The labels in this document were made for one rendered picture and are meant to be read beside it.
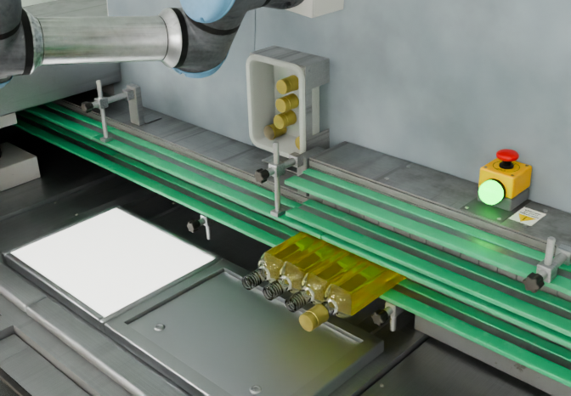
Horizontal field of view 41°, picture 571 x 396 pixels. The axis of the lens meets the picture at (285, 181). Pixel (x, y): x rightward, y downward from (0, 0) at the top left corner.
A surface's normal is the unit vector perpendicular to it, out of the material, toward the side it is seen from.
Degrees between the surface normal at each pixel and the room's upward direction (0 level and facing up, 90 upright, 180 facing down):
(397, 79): 0
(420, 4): 0
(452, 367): 90
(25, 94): 90
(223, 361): 90
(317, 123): 90
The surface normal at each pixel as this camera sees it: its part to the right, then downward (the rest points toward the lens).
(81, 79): 0.73, 0.28
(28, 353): -0.03, -0.90
